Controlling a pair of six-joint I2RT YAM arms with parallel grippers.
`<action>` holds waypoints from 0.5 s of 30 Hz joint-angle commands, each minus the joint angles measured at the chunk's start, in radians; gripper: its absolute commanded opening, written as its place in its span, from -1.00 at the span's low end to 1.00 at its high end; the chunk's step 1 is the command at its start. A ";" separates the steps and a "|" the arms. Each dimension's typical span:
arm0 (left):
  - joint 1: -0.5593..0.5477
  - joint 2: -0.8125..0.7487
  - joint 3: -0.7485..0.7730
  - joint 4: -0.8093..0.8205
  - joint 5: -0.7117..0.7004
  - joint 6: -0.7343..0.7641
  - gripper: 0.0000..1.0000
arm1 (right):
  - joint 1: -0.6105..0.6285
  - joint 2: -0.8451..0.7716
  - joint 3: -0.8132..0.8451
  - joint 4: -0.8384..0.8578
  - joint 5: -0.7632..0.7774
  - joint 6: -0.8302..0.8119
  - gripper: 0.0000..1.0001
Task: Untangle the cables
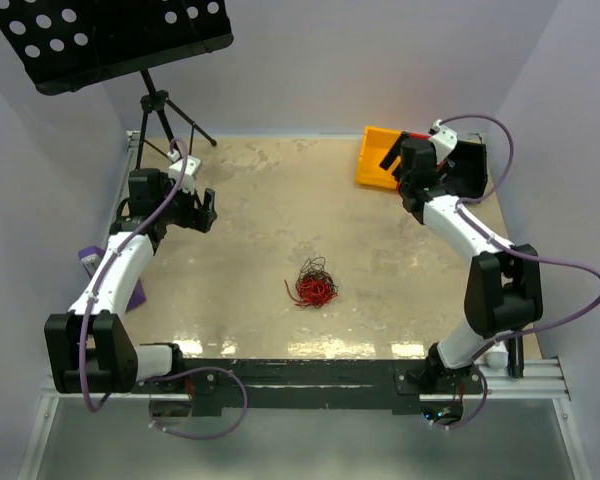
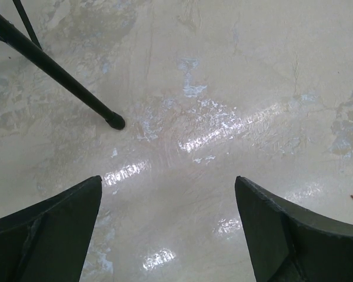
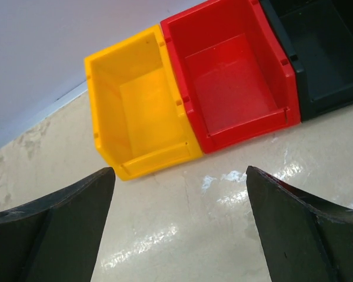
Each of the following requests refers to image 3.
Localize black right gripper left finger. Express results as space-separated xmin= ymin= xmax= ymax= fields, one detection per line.
xmin=0 ymin=167 xmax=115 ymax=281

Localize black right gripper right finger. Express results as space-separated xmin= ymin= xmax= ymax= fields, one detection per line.
xmin=246 ymin=166 xmax=353 ymax=281

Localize yellow plastic bin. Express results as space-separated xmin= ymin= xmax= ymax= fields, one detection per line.
xmin=84 ymin=25 xmax=203 ymax=180

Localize red plastic bin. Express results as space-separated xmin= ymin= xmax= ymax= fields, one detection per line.
xmin=161 ymin=0 xmax=301 ymax=153

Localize black plastic bin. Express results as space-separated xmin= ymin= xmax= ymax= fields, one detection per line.
xmin=260 ymin=0 xmax=353 ymax=122

